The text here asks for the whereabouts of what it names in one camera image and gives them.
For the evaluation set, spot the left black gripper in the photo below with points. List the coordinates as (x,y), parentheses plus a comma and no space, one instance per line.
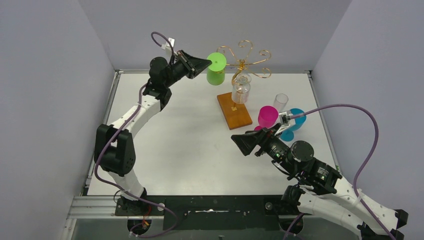
(190,64)

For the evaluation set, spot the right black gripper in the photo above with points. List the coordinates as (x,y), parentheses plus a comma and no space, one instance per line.
(261,141)

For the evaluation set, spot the green plastic wine glass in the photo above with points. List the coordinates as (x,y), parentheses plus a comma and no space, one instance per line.
(216,71)

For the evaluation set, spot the clear patterned wine glass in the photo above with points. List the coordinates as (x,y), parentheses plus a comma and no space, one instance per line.
(241,88)

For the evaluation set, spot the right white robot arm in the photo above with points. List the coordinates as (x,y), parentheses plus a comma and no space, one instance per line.
(321,190)

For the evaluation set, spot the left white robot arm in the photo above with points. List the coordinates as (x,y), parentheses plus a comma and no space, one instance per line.
(114,150)

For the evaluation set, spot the pink plastic wine glass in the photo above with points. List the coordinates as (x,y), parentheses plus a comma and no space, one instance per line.
(267,117)

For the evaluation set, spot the blue plastic wine glass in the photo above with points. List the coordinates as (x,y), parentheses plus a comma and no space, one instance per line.
(289,134)

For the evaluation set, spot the clear tall flute glass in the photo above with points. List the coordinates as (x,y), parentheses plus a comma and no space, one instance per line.
(280,102)

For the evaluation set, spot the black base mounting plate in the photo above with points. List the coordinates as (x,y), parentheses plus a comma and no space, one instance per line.
(206,213)

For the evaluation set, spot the gold wire glass rack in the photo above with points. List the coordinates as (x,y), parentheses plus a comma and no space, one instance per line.
(237,115)

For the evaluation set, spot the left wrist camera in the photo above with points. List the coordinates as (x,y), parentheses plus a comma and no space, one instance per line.
(169,47)

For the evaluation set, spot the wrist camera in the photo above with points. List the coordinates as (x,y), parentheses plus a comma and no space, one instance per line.
(286,122)
(169,47)

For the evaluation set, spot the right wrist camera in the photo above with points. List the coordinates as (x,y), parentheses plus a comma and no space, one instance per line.
(286,122)

